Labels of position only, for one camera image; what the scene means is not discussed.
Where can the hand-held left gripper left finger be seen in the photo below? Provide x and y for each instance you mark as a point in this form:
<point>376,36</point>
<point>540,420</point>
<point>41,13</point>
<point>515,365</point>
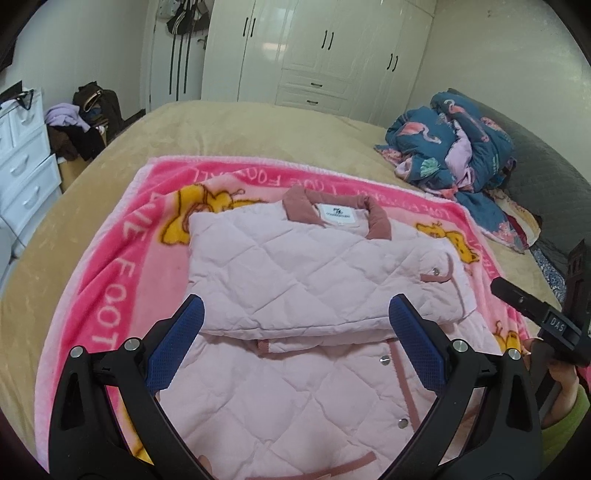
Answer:
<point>178,341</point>

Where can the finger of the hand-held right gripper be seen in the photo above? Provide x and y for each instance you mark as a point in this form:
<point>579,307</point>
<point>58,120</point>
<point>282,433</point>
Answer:
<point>517,297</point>

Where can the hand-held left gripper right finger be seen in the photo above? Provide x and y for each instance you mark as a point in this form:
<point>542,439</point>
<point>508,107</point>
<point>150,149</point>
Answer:
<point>415,344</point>

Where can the pink quilted jacket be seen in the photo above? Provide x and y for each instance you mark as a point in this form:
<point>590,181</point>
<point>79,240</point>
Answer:
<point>286,258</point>

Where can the person's right forearm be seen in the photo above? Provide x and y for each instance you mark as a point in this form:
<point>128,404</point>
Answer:
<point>572,415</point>

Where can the dark clothes pile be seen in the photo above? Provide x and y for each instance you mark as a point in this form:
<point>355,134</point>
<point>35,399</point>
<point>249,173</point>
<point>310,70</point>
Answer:
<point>69,143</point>

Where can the black clothes hanger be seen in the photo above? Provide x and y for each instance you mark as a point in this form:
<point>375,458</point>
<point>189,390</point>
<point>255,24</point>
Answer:
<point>21,98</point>

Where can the person's right hand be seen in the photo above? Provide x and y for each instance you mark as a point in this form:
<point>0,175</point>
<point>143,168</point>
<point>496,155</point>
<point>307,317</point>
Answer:
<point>565,383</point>

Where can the blue patterned cloth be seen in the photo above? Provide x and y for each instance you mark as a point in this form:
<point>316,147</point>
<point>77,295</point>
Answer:
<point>551,272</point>

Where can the pink printed blanket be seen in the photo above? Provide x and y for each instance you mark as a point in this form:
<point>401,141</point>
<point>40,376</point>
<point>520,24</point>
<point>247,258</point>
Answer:
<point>115,277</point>

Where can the grey padded headboard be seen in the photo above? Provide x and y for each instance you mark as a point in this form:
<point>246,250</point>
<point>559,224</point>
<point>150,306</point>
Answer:
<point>545,175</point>

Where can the blue flamingo quilt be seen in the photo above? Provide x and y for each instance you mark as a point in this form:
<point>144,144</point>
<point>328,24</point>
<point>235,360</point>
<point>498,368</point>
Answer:
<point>443,138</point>

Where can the beige bed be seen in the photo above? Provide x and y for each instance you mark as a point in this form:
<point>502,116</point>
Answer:
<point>277,134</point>

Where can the white drawer unit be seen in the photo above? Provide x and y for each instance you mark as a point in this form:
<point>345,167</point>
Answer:
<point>23,170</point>

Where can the dark brown travel bag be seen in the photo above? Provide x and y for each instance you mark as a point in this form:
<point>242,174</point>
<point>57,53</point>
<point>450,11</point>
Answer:
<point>104,115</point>

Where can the light purple garment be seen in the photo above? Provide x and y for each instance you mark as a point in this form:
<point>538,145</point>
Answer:
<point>67,117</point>

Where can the white door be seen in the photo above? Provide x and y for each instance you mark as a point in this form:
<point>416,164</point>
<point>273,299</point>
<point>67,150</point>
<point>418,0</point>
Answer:
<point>159,69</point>

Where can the white wardrobe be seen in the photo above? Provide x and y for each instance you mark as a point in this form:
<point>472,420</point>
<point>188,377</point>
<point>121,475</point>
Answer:
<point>323,46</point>

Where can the black striped hanging bag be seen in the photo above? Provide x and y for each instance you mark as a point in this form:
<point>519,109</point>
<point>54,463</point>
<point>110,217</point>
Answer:
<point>178,16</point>

